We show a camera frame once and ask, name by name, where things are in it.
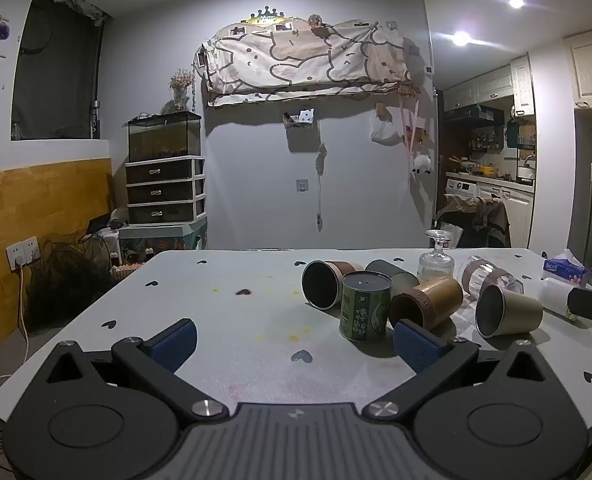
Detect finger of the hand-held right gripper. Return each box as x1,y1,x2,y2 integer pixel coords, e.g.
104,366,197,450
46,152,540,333
567,287,592,321

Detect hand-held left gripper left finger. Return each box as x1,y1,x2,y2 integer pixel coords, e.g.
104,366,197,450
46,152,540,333
41,318,230,421

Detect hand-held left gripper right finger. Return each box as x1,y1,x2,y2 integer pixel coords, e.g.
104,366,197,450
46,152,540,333
362,319,553,420

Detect white cup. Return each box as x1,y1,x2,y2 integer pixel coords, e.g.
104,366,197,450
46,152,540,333
538,277,578,322

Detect brown ribbed cup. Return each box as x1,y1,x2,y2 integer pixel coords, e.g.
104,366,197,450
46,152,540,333
388,275,465,331

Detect green patterned cup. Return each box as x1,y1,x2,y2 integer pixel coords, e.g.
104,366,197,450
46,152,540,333
339,270,394,343

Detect olive beige cup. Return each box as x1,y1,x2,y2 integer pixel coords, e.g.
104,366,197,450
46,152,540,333
474,284,545,339

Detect grey cup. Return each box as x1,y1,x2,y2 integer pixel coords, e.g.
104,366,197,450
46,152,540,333
365,259,420,295

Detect glass cup with brown band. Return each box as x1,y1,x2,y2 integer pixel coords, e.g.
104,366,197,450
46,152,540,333
455,255,525,297

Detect dark brown cup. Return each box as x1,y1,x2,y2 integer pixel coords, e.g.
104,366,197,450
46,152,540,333
301,260,366,310

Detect blue tissue box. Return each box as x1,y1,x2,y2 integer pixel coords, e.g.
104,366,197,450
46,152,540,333
542,248,590,287

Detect clear glass goblet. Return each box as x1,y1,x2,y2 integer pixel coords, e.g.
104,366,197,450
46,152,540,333
417,229,456,282

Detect painted low cabinet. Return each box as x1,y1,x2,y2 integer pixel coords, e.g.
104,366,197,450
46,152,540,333
118,219,208,265

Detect dark net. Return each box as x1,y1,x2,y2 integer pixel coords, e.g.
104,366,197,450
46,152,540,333
27,239,113,330

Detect chair with draped cloth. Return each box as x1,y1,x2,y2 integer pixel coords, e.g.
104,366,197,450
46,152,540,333
433,194,512,250

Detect black laptop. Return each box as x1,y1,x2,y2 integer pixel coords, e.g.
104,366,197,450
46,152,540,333
86,211,128,237

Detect white plastic drawer unit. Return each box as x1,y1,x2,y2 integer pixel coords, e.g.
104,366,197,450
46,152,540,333
124,157,207,226

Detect white washing machine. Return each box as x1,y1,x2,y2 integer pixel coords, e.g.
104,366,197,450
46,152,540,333
445,177,480,207

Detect glass fish tank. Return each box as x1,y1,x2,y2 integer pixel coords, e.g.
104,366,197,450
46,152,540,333
127,111,203,164

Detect white plastic bag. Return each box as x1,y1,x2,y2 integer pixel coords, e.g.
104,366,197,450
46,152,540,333
370,109,403,147

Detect black range hood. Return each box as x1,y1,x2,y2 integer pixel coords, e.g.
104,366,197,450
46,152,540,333
445,104,505,124

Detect upper kitchen cabinets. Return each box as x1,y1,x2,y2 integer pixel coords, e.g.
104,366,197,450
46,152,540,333
442,54,535,117

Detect white tall cupboard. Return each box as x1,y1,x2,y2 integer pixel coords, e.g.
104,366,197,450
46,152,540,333
563,24,592,109

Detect vase of dried flowers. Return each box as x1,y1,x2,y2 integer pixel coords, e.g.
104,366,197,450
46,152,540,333
169,68,197,113

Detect dark window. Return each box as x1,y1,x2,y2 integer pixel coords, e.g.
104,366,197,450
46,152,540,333
10,0,112,142

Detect gold crown decoration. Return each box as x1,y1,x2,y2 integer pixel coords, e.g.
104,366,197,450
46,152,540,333
248,7,297,24

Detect white power cable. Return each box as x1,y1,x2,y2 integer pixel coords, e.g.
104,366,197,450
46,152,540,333
17,264,33,362

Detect white wall power outlet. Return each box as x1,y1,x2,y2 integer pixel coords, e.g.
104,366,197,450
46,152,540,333
5,236,41,269

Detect printed cloth on wall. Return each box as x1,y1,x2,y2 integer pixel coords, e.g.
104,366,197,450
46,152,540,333
197,18,413,108

